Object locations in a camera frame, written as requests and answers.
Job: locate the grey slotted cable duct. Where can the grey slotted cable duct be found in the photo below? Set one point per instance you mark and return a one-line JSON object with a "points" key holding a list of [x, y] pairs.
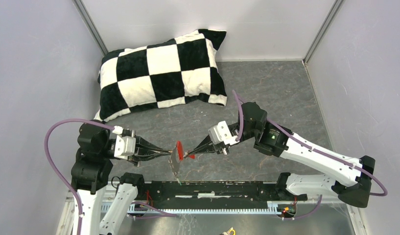
{"points": [[271, 209]]}

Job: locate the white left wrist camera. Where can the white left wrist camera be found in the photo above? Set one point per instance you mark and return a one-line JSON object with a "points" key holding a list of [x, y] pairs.
{"points": [[124, 147]]}

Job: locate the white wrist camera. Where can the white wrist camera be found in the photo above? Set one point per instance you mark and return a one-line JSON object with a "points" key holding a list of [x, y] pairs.
{"points": [[124, 147], [220, 133]]}

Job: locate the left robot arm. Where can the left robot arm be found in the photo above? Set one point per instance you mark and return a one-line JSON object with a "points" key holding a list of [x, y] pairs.
{"points": [[98, 145]]}

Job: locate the yellow carabiner with keys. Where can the yellow carabiner with keys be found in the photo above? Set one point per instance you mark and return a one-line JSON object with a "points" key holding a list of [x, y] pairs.
{"points": [[231, 231]]}

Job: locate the aluminium corner post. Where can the aluminium corner post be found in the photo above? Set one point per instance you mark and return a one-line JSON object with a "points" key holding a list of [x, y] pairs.
{"points": [[336, 6], [81, 8]]}

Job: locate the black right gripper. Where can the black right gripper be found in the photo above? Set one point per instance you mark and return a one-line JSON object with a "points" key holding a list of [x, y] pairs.
{"points": [[217, 148]]}

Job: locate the black white checkered pillow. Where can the black white checkered pillow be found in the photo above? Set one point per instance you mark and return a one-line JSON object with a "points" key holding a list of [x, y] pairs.
{"points": [[178, 71]]}

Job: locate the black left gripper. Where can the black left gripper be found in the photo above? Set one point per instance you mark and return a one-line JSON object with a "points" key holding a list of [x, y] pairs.
{"points": [[141, 150]]}

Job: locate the aluminium corner post right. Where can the aluminium corner post right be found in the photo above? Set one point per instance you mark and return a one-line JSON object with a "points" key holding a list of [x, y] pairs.
{"points": [[336, 6]]}

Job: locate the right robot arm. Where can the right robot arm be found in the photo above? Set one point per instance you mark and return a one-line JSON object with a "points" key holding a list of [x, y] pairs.
{"points": [[348, 178]]}

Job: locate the aluminium corner post left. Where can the aluminium corner post left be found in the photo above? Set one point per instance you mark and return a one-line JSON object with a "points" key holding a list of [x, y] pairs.
{"points": [[81, 8]]}

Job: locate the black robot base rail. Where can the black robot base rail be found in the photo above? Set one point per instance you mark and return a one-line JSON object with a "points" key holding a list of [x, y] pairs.
{"points": [[210, 194]]}

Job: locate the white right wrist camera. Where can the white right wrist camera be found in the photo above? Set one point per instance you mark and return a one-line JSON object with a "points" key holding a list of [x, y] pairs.
{"points": [[220, 133]]}

